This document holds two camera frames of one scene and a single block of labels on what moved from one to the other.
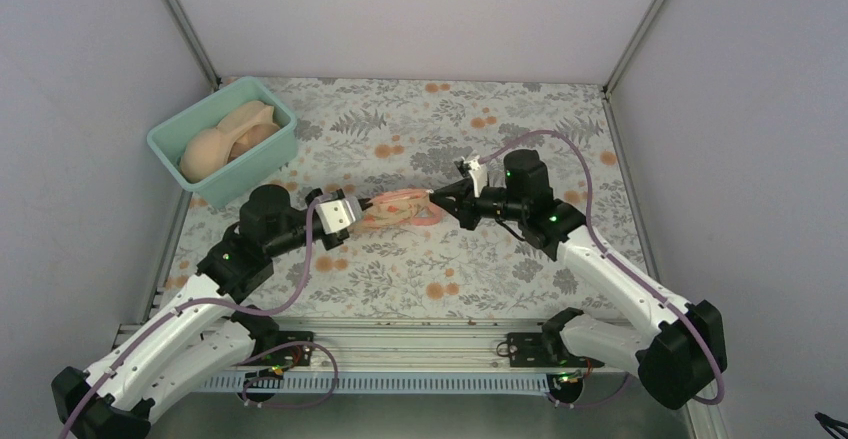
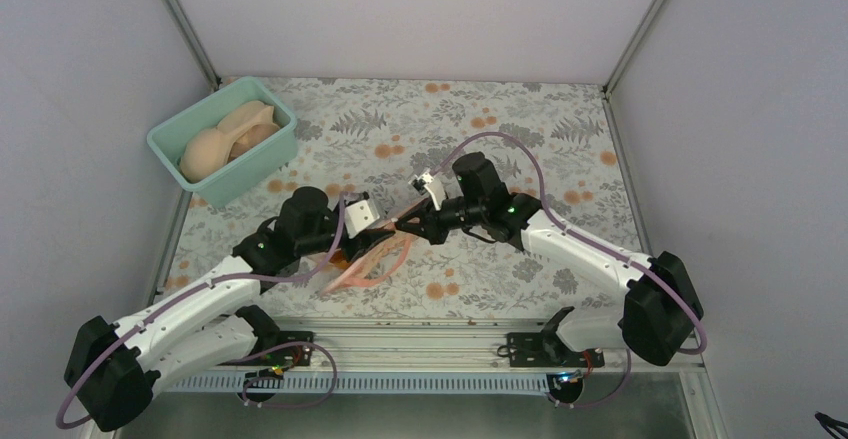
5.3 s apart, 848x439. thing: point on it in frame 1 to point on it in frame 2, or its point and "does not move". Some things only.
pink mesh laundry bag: x=399 y=207 to x=372 y=266
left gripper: x=336 y=239 to x=363 y=242
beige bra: x=212 y=148 does not move
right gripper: x=463 y=207 to x=429 y=228
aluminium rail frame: x=359 y=345 does not move
